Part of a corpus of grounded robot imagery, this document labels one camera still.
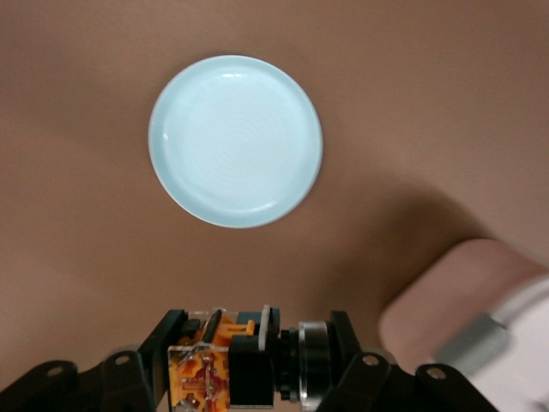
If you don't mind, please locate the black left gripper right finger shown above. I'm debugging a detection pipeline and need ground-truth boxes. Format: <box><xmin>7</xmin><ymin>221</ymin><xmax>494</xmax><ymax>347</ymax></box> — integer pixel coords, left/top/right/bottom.
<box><xmin>319</xmin><ymin>309</ymin><xmax>498</xmax><ymax>412</ymax></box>

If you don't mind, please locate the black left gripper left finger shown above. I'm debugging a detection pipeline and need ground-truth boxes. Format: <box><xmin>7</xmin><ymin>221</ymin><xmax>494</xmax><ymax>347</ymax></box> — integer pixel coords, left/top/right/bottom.
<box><xmin>0</xmin><ymin>309</ymin><xmax>190</xmax><ymax>412</ymax></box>

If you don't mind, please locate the orange push-button switch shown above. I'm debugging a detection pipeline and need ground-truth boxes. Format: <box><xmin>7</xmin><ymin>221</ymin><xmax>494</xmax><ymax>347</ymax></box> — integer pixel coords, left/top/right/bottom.
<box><xmin>166</xmin><ymin>304</ymin><xmax>334</xmax><ymax>412</ymax></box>

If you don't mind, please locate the pink box with white lid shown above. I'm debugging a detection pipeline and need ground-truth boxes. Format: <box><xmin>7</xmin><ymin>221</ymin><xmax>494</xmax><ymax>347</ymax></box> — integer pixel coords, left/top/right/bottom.
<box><xmin>379</xmin><ymin>238</ymin><xmax>549</xmax><ymax>412</ymax></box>

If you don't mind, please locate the light blue round plate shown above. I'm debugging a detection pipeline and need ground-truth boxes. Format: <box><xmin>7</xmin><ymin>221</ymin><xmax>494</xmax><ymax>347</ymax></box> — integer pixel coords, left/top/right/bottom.
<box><xmin>148</xmin><ymin>54</ymin><xmax>324</xmax><ymax>230</ymax></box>

